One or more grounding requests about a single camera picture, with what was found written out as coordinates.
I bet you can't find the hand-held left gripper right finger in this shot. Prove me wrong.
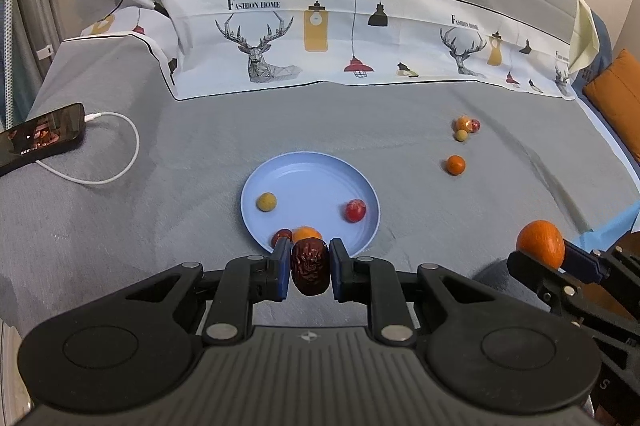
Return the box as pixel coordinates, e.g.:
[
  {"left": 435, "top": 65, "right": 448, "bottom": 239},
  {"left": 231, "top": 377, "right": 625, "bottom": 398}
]
[{"left": 329, "top": 238, "right": 501, "bottom": 347}]

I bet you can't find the cream cloth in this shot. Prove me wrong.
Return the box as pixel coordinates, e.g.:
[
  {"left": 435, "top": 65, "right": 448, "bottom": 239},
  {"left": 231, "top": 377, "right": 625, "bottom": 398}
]
[{"left": 567, "top": 0, "right": 601, "bottom": 77}]

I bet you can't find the grey curtain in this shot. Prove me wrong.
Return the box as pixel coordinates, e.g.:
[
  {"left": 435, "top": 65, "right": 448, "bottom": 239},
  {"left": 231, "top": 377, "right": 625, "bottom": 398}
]
[{"left": 0, "top": 0, "right": 63, "bottom": 122}]

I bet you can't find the orange pillow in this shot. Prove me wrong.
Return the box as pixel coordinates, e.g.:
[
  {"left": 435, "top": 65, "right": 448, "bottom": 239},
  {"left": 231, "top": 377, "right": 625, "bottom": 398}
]
[{"left": 582, "top": 48, "right": 640, "bottom": 164}]

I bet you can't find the black smartphone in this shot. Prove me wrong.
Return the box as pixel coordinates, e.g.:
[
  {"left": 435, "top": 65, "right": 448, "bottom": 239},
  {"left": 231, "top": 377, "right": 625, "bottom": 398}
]
[{"left": 0, "top": 102, "right": 87, "bottom": 177}]

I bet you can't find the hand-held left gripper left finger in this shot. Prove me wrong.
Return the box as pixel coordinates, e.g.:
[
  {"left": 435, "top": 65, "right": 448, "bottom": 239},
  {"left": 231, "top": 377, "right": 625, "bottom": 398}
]
[{"left": 122, "top": 238, "right": 292, "bottom": 341}]

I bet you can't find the blue plate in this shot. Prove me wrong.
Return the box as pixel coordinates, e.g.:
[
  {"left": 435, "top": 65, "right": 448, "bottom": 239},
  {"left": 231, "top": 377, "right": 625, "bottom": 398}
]
[{"left": 240, "top": 151, "right": 381, "bottom": 256}]

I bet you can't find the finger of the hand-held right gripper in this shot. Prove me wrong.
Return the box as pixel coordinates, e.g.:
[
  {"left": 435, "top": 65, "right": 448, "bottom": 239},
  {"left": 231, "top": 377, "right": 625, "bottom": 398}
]
[
  {"left": 564, "top": 239, "right": 640, "bottom": 292},
  {"left": 507, "top": 248, "right": 594, "bottom": 329}
]

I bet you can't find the white charging cable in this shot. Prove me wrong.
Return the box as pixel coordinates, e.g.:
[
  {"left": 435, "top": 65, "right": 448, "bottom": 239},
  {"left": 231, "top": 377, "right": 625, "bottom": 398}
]
[{"left": 35, "top": 111, "right": 140, "bottom": 184}]

